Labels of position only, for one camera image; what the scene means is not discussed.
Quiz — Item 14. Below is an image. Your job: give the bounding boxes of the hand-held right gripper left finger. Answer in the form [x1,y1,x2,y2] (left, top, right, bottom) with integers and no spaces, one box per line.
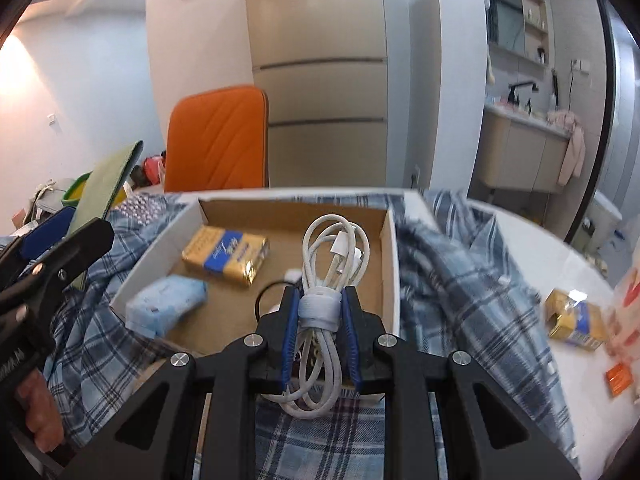
[62,285,303,480]

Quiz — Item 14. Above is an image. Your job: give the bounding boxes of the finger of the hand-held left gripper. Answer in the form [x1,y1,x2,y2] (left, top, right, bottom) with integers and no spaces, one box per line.
[0,217,116,319]
[0,206,77,272]

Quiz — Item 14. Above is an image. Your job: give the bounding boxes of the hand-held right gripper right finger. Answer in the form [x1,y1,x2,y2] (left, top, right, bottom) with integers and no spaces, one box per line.
[342,287,581,480]

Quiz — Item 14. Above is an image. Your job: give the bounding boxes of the green pouch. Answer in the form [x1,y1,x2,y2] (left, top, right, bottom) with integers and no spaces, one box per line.
[67,140,145,292]

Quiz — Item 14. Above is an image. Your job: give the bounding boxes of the cardboard box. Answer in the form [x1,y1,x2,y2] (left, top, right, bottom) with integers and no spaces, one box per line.
[109,195,401,361]

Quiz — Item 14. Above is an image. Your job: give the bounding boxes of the light blue tissue pack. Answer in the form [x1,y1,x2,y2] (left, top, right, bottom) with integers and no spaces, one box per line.
[125,276,208,339]

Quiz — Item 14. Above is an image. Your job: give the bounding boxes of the white cable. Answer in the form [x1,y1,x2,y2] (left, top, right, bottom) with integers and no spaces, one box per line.
[260,214,372,418]

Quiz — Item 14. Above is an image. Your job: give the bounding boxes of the gold and blue packet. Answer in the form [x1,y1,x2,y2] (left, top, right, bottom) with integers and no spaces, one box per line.
[544,287,609,352]
[181,225,271,287]

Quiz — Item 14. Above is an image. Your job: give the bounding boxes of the person's left hand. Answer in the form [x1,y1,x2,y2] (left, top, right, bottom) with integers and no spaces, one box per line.
[16,367,66,454]

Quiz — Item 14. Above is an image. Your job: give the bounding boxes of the beige cloth bag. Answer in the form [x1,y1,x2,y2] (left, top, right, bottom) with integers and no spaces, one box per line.
[30,179,72,212]

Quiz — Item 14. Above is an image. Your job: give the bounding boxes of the yellow bin with green rim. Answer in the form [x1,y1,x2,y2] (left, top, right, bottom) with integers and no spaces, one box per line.
[60,172,126,207]

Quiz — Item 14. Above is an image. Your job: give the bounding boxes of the red bag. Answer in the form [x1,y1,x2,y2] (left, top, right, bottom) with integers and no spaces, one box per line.
[142,156,167,187]

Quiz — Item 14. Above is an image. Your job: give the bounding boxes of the light blue plaid shirt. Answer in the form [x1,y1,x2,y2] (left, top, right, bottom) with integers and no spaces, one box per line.
[255,187,583,480]

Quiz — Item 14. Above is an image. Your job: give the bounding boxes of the orange padded chair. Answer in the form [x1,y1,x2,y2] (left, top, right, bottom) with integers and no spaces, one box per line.
[164,85,270,193]

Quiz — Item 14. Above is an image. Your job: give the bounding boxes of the beige vanity cabinet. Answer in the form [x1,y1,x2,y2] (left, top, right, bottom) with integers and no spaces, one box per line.
[480,102,571,194]

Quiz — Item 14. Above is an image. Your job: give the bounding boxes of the small orange packet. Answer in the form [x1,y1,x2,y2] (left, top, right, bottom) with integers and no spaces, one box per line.
[604,362,632,400]

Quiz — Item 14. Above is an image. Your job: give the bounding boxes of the beige refrigerator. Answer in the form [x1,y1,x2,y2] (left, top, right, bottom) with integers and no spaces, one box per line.
[243,0,390,191]

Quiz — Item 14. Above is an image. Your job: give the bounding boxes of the translucent plastic bag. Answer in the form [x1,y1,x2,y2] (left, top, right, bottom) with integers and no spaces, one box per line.
[606,260,640,362]

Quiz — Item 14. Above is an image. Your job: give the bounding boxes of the pink towel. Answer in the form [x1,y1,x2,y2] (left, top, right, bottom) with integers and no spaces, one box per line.
[547,110,586,186]

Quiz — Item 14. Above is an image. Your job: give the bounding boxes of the black faucet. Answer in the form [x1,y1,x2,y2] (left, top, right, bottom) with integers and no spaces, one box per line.
[507,80,540,107]

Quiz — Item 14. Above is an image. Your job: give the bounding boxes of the bathroom mirror cabinet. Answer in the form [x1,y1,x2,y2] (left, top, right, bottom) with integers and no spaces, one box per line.
[482,0,526,54]

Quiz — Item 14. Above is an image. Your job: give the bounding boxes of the black door frame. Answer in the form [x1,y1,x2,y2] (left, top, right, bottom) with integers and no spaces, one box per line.
[564,0,632,247]

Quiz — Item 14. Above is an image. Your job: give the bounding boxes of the wooden wall niche shelf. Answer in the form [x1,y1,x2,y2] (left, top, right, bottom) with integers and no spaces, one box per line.
[520,0,549,66]

